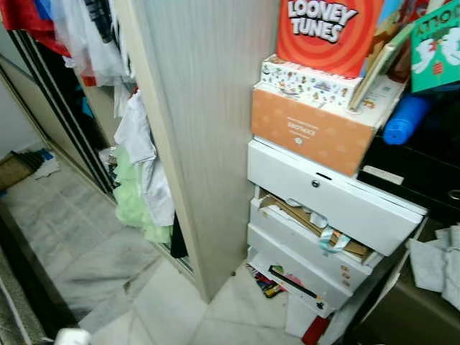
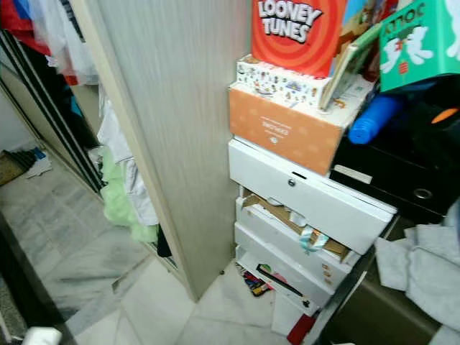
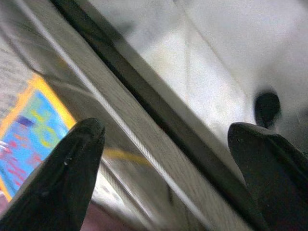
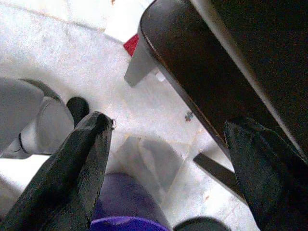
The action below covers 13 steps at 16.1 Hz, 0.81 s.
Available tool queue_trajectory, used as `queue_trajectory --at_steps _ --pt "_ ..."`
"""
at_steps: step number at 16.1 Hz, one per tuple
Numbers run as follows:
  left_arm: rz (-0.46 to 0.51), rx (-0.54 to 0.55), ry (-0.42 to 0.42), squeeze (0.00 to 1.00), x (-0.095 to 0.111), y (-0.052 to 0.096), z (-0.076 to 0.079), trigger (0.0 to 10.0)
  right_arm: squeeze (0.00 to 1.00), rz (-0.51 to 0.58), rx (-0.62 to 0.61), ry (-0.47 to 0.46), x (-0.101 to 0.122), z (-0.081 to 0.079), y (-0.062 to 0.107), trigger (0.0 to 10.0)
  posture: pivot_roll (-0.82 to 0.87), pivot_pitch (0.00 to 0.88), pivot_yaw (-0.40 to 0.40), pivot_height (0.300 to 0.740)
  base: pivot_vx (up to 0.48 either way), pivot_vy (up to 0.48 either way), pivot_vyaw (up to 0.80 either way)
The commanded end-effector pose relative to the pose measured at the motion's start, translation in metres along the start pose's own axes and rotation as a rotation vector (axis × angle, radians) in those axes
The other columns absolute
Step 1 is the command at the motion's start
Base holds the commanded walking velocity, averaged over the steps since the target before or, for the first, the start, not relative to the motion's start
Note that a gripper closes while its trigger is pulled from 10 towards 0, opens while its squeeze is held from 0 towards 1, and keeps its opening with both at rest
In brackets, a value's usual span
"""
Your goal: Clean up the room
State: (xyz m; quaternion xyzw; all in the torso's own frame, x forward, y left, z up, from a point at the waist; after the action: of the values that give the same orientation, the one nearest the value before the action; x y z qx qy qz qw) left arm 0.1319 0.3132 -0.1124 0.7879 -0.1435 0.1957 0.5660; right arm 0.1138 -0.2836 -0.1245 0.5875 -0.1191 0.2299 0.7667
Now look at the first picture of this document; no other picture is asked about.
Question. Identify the black cabinet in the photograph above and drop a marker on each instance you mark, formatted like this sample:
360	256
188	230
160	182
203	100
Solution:
417	172

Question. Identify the blue plastic bottle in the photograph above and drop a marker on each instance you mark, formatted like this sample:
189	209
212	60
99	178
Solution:
404	122

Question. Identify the grey crumpled cloth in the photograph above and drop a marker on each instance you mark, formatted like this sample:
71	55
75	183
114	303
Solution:
438	266

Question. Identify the green Jolly book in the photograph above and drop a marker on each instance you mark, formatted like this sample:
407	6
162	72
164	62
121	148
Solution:
438	50

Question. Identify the white drawer cabinet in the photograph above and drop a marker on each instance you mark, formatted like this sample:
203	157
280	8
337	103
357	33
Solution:
338	201

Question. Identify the thin board book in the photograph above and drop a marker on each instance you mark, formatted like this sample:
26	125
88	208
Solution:
377	75

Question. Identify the dark brown chest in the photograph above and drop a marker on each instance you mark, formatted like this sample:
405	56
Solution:
410	316

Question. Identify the orange cardboard box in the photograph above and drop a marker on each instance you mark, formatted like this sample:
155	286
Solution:
309	133

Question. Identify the brown cardboard sheet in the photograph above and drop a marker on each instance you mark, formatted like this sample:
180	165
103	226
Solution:
302	217

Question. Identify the white patterned box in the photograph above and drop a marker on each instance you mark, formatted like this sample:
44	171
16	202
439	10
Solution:
302	80

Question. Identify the orange Looney Tunes box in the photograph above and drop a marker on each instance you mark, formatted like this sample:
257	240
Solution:
323	43

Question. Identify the small red box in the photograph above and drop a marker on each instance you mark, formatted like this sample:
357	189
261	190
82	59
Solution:
315	332

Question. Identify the colourful toy packets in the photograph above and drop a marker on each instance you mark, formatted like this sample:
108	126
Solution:
266	282

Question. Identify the light wood wardrobe panel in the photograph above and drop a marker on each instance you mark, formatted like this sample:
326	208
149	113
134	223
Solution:
201	144

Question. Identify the white grey shirt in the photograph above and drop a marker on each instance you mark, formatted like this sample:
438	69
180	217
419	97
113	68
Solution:
140	136

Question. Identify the light green cloth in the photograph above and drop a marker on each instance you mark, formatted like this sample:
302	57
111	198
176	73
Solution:
133	205

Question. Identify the white hanging garment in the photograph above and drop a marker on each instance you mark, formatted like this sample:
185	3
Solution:
86	43

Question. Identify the brown box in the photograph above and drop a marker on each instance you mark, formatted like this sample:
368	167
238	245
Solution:
14	171

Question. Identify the red hanging garment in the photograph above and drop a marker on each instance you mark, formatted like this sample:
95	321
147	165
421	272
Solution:
21	18

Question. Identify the grey quilted mattress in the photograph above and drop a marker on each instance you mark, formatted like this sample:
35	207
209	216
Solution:
8	316

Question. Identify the dark sliding door frame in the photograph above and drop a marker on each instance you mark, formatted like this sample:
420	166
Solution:
68	122

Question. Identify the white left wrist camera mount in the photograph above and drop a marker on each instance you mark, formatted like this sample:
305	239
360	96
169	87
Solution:
72	336

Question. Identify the dark bed frame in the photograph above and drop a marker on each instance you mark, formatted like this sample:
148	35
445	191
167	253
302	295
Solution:
32	273

